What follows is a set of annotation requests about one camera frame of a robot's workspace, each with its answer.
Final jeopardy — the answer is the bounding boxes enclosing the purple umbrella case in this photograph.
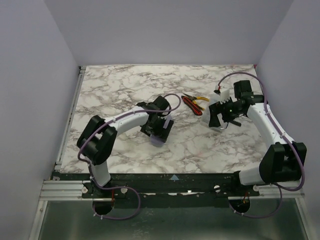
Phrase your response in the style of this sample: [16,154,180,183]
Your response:
[150,135,166,148]

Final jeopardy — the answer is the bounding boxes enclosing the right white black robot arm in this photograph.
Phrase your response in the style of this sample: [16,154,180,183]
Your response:
[208,80,307,186]

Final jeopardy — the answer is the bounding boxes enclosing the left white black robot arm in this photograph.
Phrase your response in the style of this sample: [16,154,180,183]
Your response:
[76,96,174,187]

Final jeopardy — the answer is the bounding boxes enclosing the clear plastic box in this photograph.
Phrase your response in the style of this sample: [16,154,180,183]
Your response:
[200,93,229,133]

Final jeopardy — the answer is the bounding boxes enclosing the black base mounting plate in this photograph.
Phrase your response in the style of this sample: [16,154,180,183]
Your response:
[51,172,259,209]

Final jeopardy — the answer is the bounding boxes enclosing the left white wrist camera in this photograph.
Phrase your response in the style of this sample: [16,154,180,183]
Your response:
[163,114,172,129]

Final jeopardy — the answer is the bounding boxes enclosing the yellow handled pliers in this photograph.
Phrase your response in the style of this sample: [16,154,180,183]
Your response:
[183,93,210,102]

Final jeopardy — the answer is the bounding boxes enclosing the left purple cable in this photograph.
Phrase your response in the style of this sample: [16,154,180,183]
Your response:
[77,93,182,221]

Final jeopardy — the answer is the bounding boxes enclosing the purple cable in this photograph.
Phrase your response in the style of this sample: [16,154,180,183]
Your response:
[213,72,306,219]
[77,93,182,221]

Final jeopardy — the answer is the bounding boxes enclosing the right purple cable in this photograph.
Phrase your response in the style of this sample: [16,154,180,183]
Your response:
[213,72,306,219]

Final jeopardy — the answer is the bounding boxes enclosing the aluminium frame rail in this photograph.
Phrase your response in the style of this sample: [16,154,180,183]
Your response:
[39,180,305,201]

